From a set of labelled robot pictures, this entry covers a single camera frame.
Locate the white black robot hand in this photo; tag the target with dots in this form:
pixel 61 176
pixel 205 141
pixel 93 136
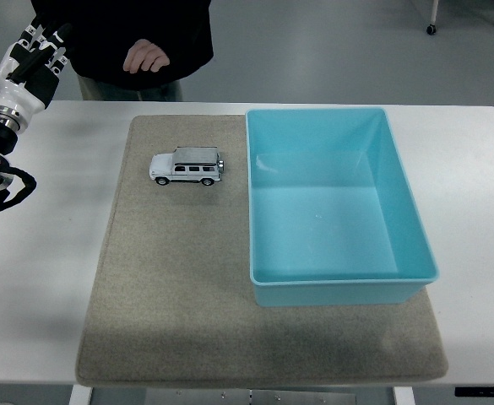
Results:
pixel 18 99

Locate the white toy car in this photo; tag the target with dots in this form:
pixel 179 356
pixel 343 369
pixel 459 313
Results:
pixel 187 166

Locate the person's hand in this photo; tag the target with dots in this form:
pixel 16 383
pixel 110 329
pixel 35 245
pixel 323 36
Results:
pixel 143 55

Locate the blue plastic box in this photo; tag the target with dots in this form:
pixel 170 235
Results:
pixel 327 228

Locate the person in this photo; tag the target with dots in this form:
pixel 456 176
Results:
pixel 103 38

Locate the brown fabric mat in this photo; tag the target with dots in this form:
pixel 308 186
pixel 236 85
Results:
pixel 179 270

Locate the white table leg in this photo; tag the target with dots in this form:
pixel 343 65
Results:
pixel 79 395
pixel 403 396

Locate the grey metal plate with screws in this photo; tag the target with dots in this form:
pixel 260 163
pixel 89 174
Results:
pixel 251 397

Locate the white cart leg with caster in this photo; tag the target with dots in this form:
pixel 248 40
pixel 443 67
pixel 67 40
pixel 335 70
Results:
pixel 434 14

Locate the black table control panel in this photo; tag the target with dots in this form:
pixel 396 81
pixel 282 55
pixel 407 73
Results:
pixel 485 392

